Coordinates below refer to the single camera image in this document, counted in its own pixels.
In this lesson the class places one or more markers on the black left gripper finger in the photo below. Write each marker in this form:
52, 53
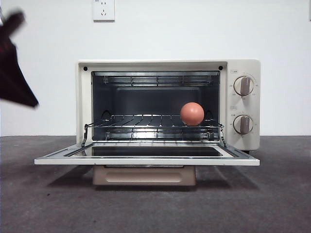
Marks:
14, 82

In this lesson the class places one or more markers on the cream oven knob brown grip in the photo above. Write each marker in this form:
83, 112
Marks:
243, 124
243, 85

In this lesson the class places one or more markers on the cream toaster oven body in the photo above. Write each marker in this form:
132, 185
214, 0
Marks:
240, 65

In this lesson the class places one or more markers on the white wall socket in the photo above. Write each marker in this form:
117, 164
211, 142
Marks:
104, 11

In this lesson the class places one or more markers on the metal heating element guard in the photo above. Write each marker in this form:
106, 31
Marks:
158, 134
158, 80

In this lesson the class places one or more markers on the brown egg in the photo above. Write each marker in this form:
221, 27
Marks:
192, 113

